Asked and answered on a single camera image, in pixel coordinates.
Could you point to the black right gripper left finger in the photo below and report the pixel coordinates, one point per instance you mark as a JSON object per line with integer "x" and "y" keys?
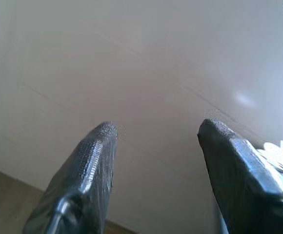
{"x": 83, "y": 190}

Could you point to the white floral plate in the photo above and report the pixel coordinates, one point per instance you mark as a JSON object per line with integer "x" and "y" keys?
{"x": 278, "y": 156}

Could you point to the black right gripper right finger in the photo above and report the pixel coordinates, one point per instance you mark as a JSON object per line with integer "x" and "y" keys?
{"x": 241, "y": 190}

